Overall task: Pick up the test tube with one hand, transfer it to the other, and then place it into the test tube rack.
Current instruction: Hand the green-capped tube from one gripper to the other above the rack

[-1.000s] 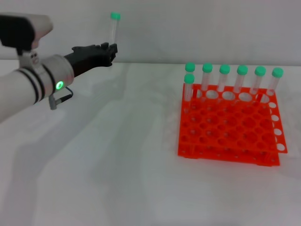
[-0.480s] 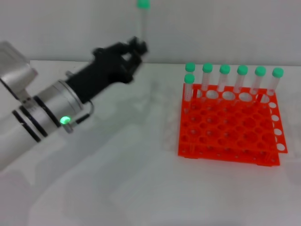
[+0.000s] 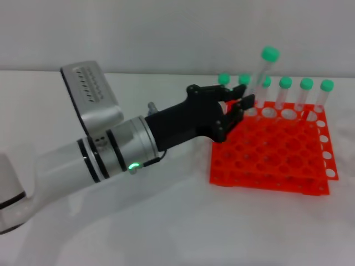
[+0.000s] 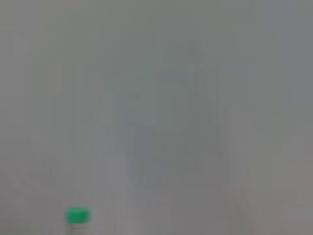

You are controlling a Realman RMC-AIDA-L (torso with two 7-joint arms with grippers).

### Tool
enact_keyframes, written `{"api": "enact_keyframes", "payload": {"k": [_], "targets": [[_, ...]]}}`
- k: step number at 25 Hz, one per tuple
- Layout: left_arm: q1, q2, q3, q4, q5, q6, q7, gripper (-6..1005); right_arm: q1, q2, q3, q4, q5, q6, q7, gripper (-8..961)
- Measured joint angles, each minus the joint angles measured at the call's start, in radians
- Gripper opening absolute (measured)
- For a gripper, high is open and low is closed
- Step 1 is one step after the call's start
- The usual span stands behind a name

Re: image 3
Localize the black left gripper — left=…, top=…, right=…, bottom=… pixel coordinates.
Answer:
left=144, top=84, right=256, bottom=152

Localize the orange test tube rack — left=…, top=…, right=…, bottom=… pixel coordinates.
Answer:
left=208, top=97, right=341, bottom=197

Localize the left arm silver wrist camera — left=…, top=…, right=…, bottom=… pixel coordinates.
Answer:
left=60, top=60, right=125, bottom=138

